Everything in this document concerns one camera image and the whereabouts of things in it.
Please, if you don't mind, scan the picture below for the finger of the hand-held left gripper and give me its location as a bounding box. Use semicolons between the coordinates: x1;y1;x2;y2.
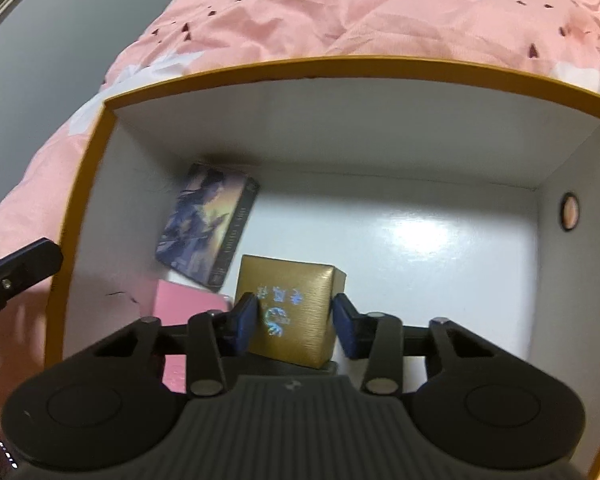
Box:
0;239;64;333

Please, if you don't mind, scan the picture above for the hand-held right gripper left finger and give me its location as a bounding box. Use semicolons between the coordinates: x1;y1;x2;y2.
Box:
65;292;259;399

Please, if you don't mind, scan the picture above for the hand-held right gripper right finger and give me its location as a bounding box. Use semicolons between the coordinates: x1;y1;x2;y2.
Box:
332;292;527;397

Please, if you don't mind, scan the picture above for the gold gift box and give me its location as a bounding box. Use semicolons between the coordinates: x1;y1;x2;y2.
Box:
234;254;347;368

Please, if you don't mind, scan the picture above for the yellow-rimmed cardboard storage box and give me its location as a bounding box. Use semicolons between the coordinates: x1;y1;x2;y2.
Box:
45;55;600;480

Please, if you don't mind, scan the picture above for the pink box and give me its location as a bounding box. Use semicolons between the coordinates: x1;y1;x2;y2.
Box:
152;280;233;396

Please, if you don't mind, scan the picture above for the portrait photo card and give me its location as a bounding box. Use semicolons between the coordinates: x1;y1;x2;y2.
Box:
155;161;261;292

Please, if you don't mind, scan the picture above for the pink printed blanket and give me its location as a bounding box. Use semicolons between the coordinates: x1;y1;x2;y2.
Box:
0;0;600;411

